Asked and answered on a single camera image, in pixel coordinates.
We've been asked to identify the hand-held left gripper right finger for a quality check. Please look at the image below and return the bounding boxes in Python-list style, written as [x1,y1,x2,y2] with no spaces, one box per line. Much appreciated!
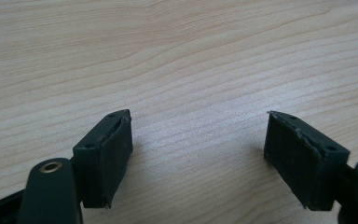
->
[263,110,351,212]

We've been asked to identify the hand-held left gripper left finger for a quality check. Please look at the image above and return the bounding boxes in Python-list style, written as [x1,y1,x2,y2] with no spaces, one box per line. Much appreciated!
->
[72,108,134,209]

